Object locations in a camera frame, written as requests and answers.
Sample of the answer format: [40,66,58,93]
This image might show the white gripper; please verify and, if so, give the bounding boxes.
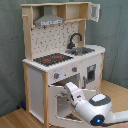
[65,82,85,106]

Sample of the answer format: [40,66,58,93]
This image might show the white oven door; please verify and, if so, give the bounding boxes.
[48,85,84,122]

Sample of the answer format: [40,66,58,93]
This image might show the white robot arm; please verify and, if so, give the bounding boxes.
[65,82,128,127]

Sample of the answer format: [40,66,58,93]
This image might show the wooden toy kitchen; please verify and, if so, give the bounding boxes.
[22,2,105,128]

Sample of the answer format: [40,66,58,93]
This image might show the right red stove knob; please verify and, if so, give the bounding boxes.
[71,66,79,74]

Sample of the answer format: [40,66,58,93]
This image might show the red stove knob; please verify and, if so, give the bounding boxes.
[54,73,60,79]
[71,66,79,74]

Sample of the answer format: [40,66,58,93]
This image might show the left red stove knob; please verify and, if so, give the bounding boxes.
[54,73,60,79]

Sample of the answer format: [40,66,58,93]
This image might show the grey dishwasher door panel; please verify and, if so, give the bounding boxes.
[87,65,96,83]

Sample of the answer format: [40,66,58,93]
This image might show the grey toy sink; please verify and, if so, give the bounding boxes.
[65,47,95,55]

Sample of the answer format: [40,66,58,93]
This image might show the black stovetop red burners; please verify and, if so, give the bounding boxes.
[34,53,71,67]

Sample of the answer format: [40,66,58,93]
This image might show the black toy faucet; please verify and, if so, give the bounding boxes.
[67,33,82,49]

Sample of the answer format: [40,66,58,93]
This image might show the grey range hood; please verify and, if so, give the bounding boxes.
[35,6,64,27]

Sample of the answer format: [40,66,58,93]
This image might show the white microwave door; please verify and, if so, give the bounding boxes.
[89,3,100,22]

